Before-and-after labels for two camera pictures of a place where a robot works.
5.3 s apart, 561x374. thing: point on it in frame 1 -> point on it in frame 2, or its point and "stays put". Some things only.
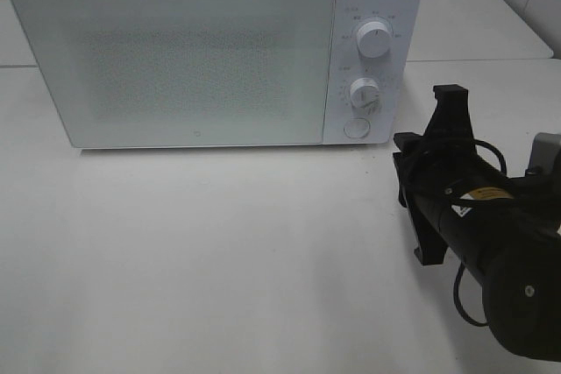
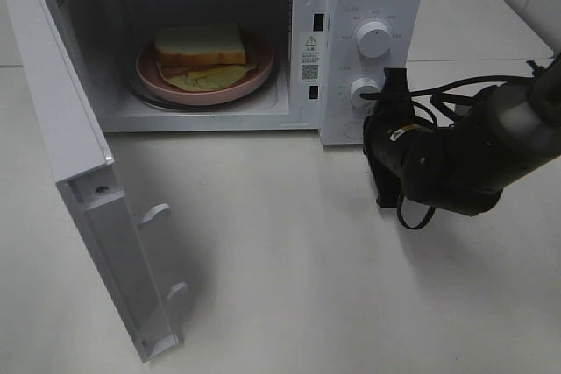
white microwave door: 182,61 -> 76,153
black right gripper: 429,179 -> 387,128
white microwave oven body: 179,50 stays put
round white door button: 356,128 stays put
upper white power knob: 373,38 stays put
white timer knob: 365,95 stays put
